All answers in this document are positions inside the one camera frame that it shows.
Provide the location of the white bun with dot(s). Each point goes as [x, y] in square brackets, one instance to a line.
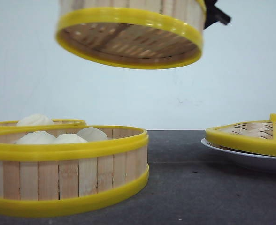
[92, 134]
[38, 137]
[68, 138]

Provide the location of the bamboo steamer basket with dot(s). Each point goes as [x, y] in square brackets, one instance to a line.
[57, 123]
[137, 34]
[62, 179]

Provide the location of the white bun back left basket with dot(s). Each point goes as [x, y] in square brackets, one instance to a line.
[35, 120]

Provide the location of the white bun front left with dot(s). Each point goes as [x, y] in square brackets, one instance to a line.
[38, 137]

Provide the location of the white plate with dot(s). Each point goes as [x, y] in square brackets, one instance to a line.
[245, 159]

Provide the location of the woven bamboo steamer lid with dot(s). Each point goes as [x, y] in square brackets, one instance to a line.
[256, 137]

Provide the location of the white bun front middle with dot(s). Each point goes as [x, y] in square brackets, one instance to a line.
[68, 138]

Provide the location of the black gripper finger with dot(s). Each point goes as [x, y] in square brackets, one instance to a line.
[214, 14]

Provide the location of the white bun front right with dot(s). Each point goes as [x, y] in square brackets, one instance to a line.
[92, 134]

